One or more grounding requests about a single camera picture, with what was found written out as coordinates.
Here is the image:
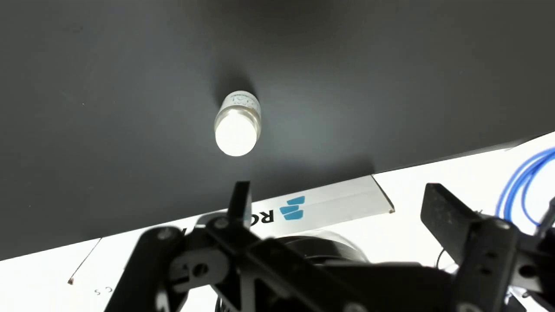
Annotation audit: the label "blue cable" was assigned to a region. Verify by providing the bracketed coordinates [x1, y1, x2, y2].
[493, 146, 555, 229]

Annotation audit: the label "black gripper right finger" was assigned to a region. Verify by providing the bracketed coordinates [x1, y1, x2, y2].
[417, 183, 555, 312]

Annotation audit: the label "white Robotiq cardboard box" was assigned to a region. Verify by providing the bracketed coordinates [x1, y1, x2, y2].
[67, 174, 398, 288]

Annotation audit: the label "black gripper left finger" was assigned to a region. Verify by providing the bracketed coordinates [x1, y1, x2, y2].
[102, 181, 360, 312]

